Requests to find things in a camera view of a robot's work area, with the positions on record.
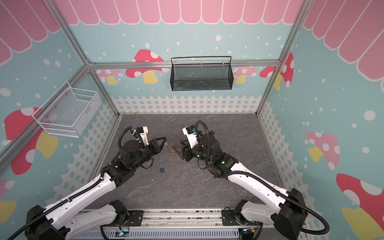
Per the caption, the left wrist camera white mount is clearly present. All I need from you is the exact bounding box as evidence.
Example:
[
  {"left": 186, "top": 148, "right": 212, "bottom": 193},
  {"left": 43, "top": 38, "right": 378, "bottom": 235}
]
[{"left": 133, "top": 127, "right": 149, "bottom": 148}]

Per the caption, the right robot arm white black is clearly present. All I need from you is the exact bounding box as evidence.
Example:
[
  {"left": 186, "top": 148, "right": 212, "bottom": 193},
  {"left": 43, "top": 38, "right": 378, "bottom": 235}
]
[{"left": 173, "top": 127, "right": 308, "bottom": 240}]

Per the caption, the grey vented cable duct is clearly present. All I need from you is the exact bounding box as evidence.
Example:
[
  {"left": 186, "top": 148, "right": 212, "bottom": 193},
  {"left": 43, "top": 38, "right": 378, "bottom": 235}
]
[{"left": 73, "top": 228, "right": 239, "bottom": 240}]

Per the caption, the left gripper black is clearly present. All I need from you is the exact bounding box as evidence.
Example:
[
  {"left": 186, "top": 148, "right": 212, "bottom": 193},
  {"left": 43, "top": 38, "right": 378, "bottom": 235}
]
[{"left": 130, "top": 136, "right": 167, "bottom": 170}]

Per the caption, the black mesh wall basket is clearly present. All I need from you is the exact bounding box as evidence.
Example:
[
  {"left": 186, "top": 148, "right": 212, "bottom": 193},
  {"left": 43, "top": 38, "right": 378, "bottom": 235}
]
[{"left": 170, "top": 56, "right": 234, "bottom": 92}]

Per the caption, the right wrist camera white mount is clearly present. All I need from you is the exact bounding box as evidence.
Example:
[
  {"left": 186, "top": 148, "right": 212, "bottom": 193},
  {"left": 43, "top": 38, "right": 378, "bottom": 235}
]
[{"left": 183, "top": 125, "right": 198, "bottom": 149}]

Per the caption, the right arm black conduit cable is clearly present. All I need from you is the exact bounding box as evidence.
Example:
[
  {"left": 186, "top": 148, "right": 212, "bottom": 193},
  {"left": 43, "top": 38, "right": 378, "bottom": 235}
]
[{"left": 194, "top": 120, "right": 330, "bottom": 235}]

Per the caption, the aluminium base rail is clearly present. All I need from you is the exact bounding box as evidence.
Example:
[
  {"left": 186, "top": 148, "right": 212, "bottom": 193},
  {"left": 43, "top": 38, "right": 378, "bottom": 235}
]
[{"left": 56, "top": 207, "right": 307, "bottom": 232}]

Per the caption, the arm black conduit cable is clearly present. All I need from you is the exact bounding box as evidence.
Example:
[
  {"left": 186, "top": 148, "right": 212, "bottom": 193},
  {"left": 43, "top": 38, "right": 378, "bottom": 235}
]
[
  {"left": 194, "top": 120, "right": 330, "bottom": 235},
  {"left": 6, "top": 125, "right": 134, "bottom": 240}
]

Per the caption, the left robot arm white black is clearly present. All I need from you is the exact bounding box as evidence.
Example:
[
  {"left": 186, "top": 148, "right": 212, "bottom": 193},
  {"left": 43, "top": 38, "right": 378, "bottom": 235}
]
[{"left": 21, "top": 137, "right": 167, "bottom": 240}]

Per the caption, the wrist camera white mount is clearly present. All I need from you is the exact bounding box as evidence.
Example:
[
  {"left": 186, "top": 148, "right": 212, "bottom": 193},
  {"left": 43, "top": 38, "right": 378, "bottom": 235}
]
[
  {"left": 133, "top": 127, "right": 149, "bottom": 148},
  {"left": 183, "top": 125, "right": 198, "bottom": 149}
]

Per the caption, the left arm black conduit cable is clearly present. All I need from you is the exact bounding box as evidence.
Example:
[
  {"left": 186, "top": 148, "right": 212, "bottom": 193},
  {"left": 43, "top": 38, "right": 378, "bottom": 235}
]
[{"left": 6, "top": 125, "right": 134, "bottom": 240}]

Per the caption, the white mesh wall basket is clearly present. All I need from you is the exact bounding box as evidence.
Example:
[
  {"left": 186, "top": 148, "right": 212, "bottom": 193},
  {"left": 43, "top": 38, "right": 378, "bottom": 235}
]
[{"left": 32, "top": 82, "right": 102, "bottom": 138}]

